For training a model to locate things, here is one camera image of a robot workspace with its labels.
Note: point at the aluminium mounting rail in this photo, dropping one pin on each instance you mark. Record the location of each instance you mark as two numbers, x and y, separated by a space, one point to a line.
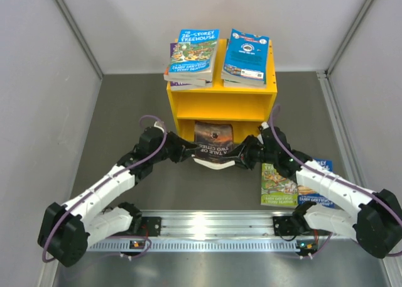
216 224

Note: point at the purple 52-Storey Treehouse book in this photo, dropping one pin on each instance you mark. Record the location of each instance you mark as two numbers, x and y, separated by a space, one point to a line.
191 63

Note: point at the lime 65-Storey Treehouse book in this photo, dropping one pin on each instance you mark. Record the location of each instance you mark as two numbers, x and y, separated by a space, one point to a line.
277 191

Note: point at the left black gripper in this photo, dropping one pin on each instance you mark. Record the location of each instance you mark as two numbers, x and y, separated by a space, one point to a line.
180 146

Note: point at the yellow wooden shelf box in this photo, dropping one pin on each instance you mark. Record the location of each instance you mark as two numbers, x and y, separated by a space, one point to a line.
243 108

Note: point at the dark Tale of Two Cities book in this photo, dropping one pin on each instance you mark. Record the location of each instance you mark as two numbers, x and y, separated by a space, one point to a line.
214 141

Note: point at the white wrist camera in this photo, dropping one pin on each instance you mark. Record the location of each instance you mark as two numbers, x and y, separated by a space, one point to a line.
264 126
160 126

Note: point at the green 104-Storey Treehouse book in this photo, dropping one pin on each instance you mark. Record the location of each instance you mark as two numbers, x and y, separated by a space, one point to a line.
234 84

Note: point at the blue back-cover book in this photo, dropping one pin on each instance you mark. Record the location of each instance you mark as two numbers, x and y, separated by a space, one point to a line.
246 58

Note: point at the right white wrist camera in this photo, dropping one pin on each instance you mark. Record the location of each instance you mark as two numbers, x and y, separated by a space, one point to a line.
264 126

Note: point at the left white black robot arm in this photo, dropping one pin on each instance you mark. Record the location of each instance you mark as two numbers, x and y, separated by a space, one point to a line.
69 229

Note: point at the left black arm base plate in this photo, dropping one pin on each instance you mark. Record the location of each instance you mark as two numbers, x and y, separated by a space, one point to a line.
146 226

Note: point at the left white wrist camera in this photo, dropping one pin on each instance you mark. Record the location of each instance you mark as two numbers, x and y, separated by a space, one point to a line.
160 126

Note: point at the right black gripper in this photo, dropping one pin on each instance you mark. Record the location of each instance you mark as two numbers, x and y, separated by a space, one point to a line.
242 155

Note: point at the blue 91-Storey Treehouse book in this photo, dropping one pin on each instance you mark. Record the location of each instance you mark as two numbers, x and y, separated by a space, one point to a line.
306 194

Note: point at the orange 78-Storey Treehouse book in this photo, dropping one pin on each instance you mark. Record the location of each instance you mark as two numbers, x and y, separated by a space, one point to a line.
198 82

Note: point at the slotted grey cable duct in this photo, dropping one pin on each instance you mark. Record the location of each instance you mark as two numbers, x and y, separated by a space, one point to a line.
177 245

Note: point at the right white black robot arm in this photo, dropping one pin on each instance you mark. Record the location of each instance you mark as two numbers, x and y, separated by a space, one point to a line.
372 219

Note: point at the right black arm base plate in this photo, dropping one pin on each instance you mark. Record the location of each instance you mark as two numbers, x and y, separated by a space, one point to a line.
285 228

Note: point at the light blue 26-Storey Treehouse book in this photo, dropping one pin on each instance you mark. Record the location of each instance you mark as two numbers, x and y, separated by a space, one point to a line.
197 36

